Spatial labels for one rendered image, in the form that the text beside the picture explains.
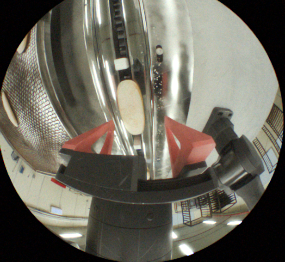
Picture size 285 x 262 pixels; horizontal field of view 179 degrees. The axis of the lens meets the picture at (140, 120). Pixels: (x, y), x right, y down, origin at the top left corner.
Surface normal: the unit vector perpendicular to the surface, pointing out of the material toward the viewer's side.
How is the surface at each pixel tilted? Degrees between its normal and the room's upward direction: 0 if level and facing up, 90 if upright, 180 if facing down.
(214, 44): 0
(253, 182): 63
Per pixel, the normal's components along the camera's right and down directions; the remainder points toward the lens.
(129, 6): 0.01, 0.61
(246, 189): -0.85, 0.11
